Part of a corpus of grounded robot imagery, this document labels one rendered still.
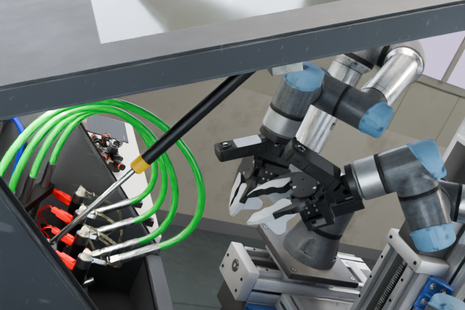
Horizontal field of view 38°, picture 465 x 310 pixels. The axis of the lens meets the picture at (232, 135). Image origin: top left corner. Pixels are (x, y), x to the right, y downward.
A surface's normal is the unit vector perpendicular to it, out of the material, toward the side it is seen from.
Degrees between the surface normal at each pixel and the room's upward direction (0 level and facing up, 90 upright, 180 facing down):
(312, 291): 90
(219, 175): 90
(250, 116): 90
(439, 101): 90
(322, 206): 103
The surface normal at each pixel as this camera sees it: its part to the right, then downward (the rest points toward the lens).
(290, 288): 0.33, 0.45
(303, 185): -0.40, -0.78
